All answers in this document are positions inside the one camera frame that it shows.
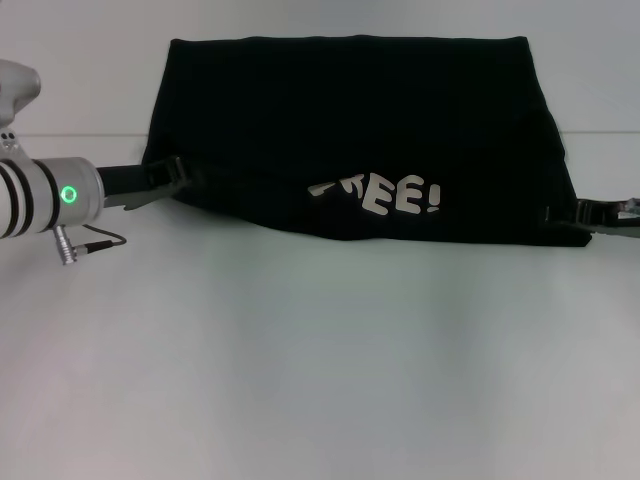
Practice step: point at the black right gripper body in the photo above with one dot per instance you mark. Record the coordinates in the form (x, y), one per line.
(607, 215)

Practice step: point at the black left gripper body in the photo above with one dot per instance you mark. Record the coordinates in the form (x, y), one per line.
(122, 180)

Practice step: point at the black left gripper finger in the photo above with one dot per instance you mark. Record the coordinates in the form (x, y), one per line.
(167, 172)

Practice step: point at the black shirt with white print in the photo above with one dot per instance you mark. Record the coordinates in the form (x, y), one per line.
(350, 125)

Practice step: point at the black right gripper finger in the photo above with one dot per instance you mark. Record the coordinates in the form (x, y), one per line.
(562, 216)

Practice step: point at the silver black wrist camera box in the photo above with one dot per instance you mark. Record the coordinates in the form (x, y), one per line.
(15, 90)

